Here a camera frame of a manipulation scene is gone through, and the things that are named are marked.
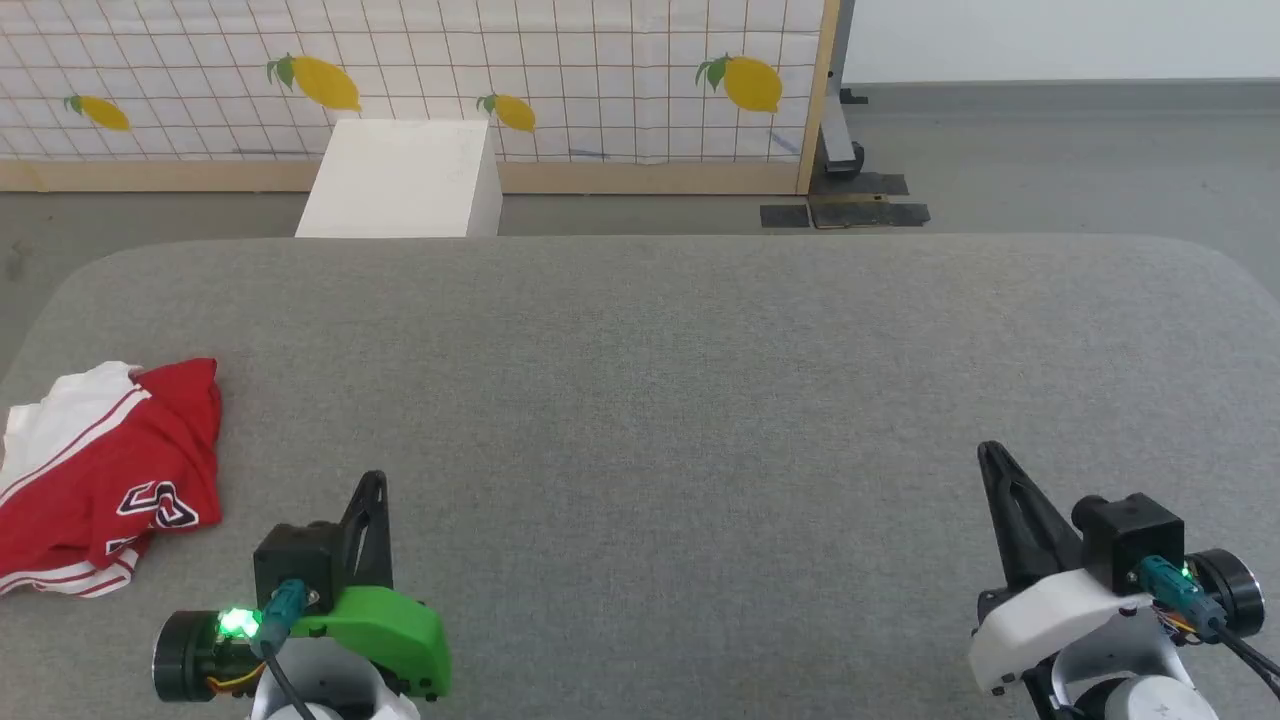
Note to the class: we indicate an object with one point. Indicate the white box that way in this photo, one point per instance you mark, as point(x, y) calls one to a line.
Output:
point(400, 180)

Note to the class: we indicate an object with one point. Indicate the small black floor mat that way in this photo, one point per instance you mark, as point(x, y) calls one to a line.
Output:
point(784, 216)

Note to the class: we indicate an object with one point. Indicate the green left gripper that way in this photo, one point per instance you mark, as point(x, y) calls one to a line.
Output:
point(385, 630)

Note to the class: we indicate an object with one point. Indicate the grey stand leg with caster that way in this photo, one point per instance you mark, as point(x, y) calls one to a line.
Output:
point(840, 150)

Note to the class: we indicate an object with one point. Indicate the black stand foot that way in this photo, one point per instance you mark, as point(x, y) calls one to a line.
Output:
point(853, 97)

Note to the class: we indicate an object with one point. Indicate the large black floor mat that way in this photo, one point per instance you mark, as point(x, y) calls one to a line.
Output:
point(868, 212)

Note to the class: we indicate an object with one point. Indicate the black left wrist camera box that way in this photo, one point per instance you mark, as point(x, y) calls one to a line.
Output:
point(295, 565)

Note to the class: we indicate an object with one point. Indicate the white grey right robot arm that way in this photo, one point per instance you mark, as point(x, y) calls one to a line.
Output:
point(1120, 670)

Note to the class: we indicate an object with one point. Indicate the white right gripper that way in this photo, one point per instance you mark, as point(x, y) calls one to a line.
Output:
point(1050, 620)

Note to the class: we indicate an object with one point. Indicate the red and white jersey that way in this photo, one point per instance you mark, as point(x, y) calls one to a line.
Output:
point(110, 470)

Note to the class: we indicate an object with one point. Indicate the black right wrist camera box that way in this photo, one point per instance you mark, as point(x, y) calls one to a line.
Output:
point(1130, 540)

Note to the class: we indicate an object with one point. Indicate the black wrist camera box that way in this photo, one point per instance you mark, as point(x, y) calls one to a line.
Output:
point(1130, 540)
point(295, 565)

